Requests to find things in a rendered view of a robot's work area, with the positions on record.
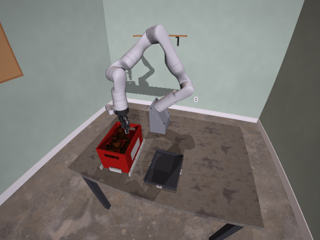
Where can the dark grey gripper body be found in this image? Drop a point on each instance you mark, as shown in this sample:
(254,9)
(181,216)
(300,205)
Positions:
(122,113)

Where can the red bottle crate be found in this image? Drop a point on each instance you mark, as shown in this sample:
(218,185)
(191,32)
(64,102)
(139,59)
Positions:
(126,160)

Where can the brown glass bottle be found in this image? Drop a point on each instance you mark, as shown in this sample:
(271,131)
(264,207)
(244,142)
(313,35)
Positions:
(126,143)
(115,143)
(121,134)
(122,150)
(109,148)

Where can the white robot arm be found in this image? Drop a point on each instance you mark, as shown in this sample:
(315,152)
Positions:
(156,34)

